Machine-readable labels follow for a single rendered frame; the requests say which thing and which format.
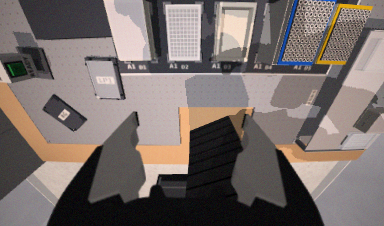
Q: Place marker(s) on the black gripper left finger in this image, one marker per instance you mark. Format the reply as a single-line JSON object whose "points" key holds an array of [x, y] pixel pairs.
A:
{"points": [[112, 175]]}

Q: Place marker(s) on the cream ready button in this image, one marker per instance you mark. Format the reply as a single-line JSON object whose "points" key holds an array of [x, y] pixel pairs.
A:
{"points": [[24, 65]]}

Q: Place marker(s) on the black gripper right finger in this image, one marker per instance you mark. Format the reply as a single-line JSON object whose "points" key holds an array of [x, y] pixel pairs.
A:
{"points": [[264, 179]]}

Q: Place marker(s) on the beige one-well reservoir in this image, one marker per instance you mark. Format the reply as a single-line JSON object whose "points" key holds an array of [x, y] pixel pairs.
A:
{"points": [[234, 25]]}

